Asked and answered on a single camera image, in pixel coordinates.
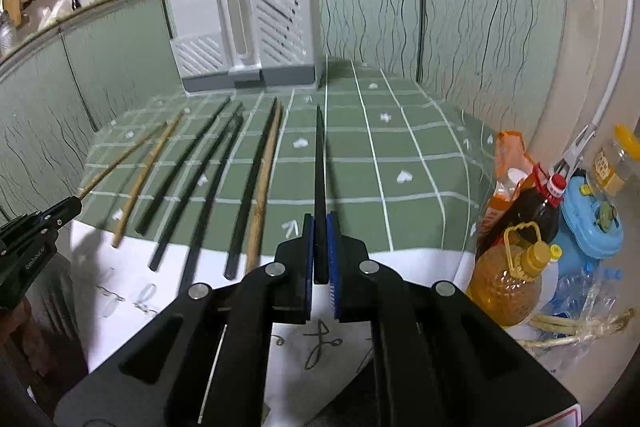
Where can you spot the clear plastic water bottle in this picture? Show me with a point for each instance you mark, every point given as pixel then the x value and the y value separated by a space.
pixel 575 294

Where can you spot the bagged green onions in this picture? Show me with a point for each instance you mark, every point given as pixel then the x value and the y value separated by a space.
pixel 575 327

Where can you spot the dark sauce bottle red cap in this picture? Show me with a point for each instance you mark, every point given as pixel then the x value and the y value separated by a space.
pixel 530 212

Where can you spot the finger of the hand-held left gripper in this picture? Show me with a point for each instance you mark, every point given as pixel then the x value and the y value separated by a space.
pixel 30 241
pixel 60 209

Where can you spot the orange snack bag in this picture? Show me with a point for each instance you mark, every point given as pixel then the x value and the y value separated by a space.
pixel 510 167

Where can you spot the green checked tablecloth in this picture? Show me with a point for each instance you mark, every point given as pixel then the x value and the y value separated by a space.
pixel 410 147

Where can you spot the white and grey utensil holder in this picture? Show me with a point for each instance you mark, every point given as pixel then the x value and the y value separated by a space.
pixel 280 37

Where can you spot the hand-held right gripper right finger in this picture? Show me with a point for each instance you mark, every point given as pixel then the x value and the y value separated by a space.
pixel 332 257

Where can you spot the blue plastic container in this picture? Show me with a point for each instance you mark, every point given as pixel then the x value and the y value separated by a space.
pixel 592 232

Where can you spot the clear plastic clip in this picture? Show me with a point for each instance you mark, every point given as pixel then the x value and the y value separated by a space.
pixel 572 154

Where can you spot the yellow-lid glass jar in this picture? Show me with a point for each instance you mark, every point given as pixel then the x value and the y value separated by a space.
pixel 615 162

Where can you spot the yellow cooking oil bottle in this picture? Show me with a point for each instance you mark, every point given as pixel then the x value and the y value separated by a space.
pixel 505 287

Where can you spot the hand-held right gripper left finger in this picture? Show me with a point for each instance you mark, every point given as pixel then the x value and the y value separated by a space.
pixel 309 257

